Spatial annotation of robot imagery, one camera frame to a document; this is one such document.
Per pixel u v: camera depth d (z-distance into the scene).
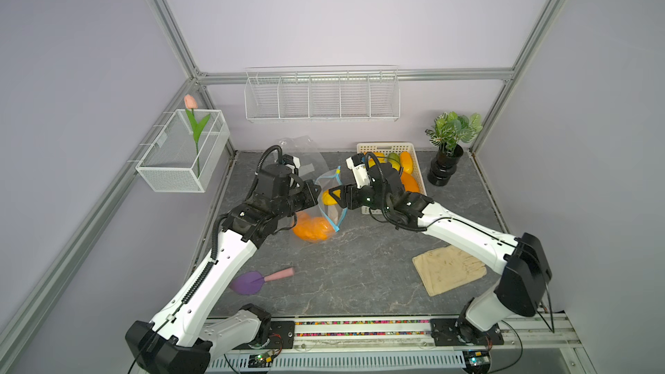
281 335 0.73
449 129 0.91
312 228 0.79
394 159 1.13
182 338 0.37
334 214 0.83
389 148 1.16
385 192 0.58
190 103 0.79
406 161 1.12
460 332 0.66
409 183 1.02
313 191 0.61
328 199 0.74
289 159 0.65
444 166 1.02
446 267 0.87
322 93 1.00
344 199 0.68
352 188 0.67
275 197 0.52
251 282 0.85
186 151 0.84
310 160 1.15
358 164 0.68
